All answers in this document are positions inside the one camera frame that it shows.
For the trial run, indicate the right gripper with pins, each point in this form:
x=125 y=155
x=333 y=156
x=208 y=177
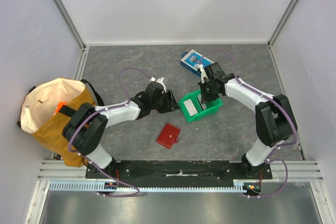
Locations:
x=206 y=95

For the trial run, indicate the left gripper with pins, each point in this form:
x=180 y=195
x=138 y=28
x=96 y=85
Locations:
x=171 y=104

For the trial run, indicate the green plastic bin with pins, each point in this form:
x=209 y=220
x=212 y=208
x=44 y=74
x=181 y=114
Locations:
x=212 y=107

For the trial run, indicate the white credit card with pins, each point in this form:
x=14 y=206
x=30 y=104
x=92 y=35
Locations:
x=190 y=107

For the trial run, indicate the red card holder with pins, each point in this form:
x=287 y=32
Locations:
x=168 y=136

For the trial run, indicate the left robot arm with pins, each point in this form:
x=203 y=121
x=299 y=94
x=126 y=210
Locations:
x=88 y=123

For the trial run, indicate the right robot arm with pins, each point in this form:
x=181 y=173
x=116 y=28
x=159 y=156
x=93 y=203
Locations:
x=275 y=121

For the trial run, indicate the blue white product box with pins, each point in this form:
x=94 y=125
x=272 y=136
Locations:
x=190 y=60

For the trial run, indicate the orange item in bag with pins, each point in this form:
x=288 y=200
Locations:
x=61 y=108

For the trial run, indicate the brown paper tote bag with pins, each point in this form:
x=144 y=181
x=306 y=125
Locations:
x=38 y=108

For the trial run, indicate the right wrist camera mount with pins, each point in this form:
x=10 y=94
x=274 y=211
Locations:
x=204 y=77

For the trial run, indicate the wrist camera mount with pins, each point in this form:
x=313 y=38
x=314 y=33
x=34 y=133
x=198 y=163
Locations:
x=204 y=77
x=161 y=82

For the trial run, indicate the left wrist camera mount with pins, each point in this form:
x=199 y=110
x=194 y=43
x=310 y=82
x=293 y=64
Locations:
x=161 y=82

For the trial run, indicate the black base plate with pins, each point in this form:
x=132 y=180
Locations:
x=222 y=169

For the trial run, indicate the grey slotted cable duct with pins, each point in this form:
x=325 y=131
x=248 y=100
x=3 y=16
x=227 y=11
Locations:
x=103 y=186

